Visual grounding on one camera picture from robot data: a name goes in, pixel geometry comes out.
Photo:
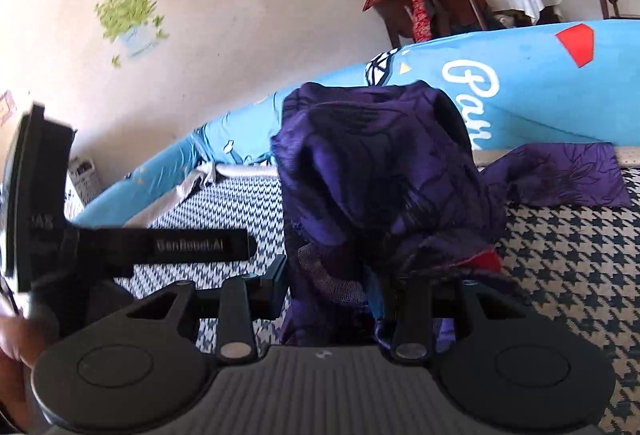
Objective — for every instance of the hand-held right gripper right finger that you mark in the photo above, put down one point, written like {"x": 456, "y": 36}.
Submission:
{"x": 409, "y": 302}

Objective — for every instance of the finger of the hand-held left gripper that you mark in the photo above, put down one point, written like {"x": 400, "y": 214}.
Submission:
{"x": 180, "y": 245}

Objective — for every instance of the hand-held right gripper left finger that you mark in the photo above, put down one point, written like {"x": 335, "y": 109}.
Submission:
{"x": 275, "y": 287}

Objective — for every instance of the purple floral garment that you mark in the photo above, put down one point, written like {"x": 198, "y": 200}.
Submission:
{"x": 380, "y": 175}

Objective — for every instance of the person's left hand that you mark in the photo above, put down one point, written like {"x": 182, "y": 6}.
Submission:
{"x": 12, "y": 365}

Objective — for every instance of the white laundry basket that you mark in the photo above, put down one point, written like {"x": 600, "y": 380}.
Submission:
{"x": 82, "y": 177}

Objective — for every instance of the blue printed sofa cover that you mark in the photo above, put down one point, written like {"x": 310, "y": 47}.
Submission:
{"x": 540, "y": 80}

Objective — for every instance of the green plant wall sticker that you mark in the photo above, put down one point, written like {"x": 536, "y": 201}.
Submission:
{"x": 127, "y": 12}

